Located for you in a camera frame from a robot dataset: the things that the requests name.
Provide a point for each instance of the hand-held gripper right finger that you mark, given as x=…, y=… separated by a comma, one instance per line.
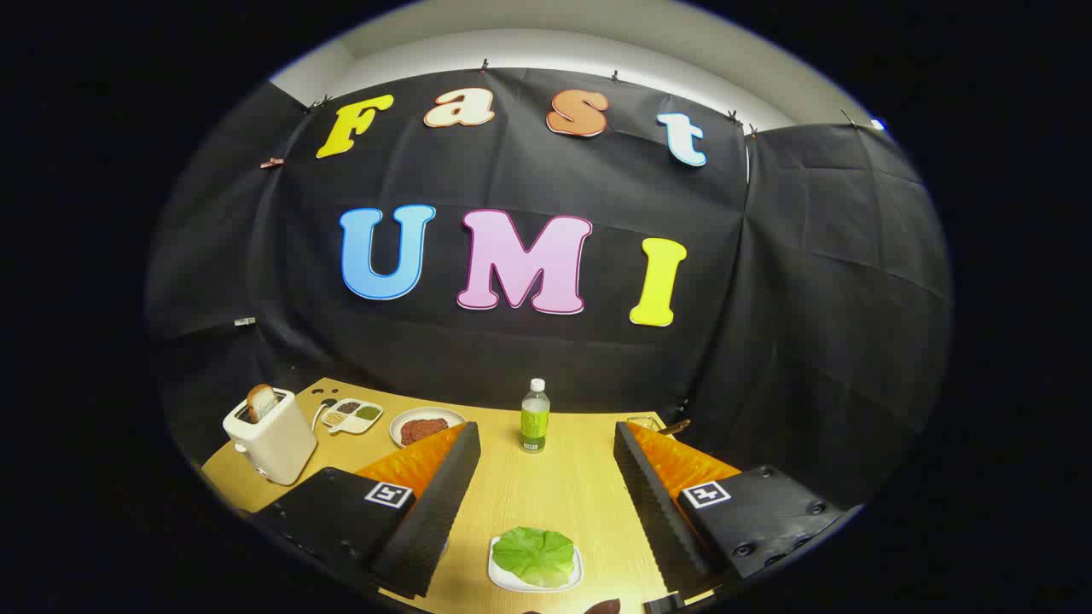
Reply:
x=657, y=503

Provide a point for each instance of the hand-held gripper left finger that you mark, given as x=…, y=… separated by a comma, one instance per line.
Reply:
x=426, y=520

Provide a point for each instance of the green lettuce leaf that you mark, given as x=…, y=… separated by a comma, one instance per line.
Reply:
x=533, y=554

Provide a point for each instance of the toasted bread slice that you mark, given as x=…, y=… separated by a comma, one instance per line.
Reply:
x=261, y=402

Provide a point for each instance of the brown meat slice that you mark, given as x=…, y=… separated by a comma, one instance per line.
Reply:
x=409, y=433
x=433, y=426

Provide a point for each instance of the square white plate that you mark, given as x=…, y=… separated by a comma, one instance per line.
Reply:
x=512, y=584

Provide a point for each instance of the round white plate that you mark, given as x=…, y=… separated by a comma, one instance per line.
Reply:
x=444, y=414

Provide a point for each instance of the white divided seed dish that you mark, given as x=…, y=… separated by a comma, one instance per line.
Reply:
x=358, y=416

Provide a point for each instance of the green label plastic bottle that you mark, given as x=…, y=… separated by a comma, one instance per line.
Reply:
x=535, y=422

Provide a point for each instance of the white toaster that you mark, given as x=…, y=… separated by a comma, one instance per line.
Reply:
x=277, y=443

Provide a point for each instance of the black backdrop cloth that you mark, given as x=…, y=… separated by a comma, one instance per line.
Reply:
x=512, y=170

